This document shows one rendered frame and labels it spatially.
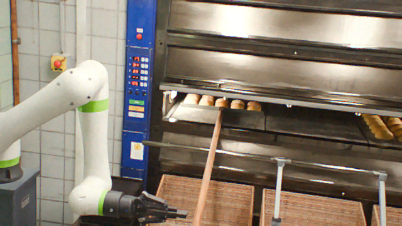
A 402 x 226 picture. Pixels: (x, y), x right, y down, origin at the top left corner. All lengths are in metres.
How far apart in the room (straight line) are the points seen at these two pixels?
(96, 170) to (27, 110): 0.36
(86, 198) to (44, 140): 1.39
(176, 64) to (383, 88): 1.13
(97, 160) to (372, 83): 1.57
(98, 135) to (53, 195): 1.47
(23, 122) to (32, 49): 1.36
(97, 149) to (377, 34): 1.59
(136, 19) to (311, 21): 0.95
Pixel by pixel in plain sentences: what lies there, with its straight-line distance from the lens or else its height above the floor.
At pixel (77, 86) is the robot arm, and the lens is 1.61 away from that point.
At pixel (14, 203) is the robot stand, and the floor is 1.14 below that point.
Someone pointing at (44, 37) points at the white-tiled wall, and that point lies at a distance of 2.99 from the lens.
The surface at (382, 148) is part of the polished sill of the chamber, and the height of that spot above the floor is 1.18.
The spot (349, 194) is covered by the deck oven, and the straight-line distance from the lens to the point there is 2.96.
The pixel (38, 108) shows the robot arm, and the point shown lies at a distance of 1.68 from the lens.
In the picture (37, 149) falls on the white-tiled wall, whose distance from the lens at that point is 3.18.
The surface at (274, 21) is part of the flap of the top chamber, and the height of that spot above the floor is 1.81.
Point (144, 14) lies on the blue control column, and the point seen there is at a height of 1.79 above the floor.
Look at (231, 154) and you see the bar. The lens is 2.45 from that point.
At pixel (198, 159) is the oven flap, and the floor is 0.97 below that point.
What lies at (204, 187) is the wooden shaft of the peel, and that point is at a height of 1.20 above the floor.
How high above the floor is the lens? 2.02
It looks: 16 degrees down
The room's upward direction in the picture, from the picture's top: 5 degrees clockwise
